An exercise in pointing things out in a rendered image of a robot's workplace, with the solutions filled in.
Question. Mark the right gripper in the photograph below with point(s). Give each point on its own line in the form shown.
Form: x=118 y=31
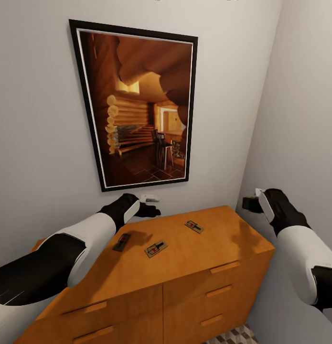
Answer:
x=250 y=204

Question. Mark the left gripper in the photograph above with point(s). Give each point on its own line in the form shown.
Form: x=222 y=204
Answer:
x=150 y=211

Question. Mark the picture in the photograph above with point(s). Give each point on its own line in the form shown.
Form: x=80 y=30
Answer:
x=138 y=88

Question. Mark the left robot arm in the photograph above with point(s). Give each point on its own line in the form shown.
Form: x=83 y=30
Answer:
x=29 y=284

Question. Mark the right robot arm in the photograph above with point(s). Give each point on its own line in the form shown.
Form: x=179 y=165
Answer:
x=307 y=257

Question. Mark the mousetrap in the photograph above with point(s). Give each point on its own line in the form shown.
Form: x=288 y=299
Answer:
x=194 y=226
x=119 y=246
x=155 y=248

